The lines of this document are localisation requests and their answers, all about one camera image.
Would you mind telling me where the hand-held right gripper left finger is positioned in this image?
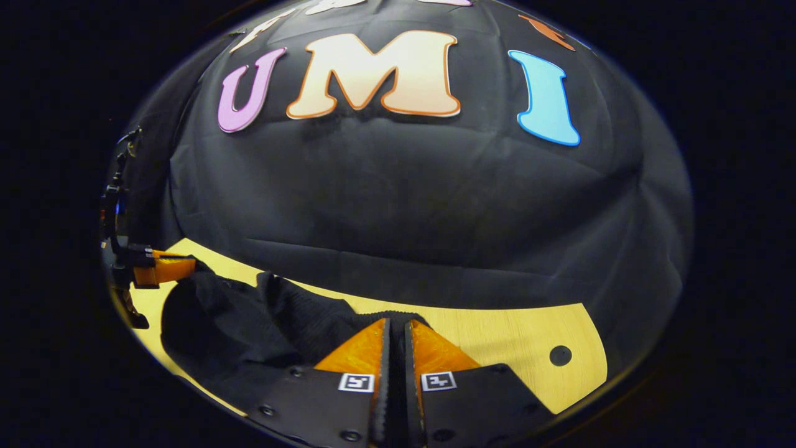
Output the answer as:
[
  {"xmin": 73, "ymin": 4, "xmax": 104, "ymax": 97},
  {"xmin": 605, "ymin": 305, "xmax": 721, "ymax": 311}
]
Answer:
[{"xmin": 246, "ymin": 317, "xmax": 391, "ymax": 447}]

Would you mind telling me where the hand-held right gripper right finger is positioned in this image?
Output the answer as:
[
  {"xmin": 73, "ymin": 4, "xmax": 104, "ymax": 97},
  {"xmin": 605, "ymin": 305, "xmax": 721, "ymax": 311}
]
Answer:
[{"xmin": 404, "ymin": 317, "xmax": 554, "ymax": 447}]

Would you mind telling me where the black shirt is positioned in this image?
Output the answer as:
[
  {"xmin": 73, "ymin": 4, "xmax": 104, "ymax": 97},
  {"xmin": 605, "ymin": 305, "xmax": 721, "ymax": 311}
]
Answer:
[{"xmin": 160, "ymin": 261, "xmax": 431, "ymax": 414}]

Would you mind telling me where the black backdrop cloth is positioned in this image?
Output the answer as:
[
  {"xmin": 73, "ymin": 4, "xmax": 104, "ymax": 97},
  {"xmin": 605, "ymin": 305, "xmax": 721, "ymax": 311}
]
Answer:
[{"xmin": 109, "ymin": 0, "xmax": 694, "ymax": 386}]

